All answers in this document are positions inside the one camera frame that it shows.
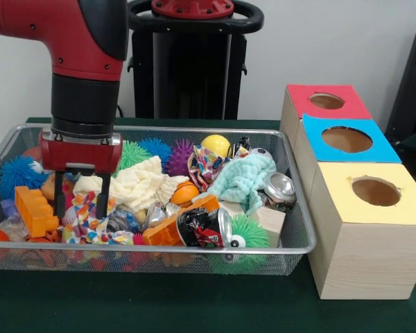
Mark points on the yellow ball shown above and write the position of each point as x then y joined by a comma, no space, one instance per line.
216,144

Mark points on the shallow mesh bin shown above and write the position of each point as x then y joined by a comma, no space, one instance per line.
294,222

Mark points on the black upright panel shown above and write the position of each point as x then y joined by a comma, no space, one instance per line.
412,86

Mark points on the cream waffle cloth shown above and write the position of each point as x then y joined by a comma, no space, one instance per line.
138,187

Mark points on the green fuzzy ball with eyes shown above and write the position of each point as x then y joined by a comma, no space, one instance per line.
253,232

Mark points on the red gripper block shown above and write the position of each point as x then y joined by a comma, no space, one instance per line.
79,156

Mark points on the crushed black red can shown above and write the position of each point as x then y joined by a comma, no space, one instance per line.
201,227

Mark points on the crushed silver can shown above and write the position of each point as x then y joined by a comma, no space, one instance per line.
281,189

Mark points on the wooden box with three holes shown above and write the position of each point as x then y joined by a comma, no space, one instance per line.
367,263

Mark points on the mint green waffle cloth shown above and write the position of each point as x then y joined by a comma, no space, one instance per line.
242,177

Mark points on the orange toy brick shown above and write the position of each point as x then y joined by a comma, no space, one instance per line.
163,232
34,211

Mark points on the colourful patterned cloth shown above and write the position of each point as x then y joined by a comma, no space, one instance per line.
208,163
86,222

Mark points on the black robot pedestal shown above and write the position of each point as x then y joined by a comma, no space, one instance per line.
190,69

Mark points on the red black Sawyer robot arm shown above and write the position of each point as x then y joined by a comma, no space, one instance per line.
83,34

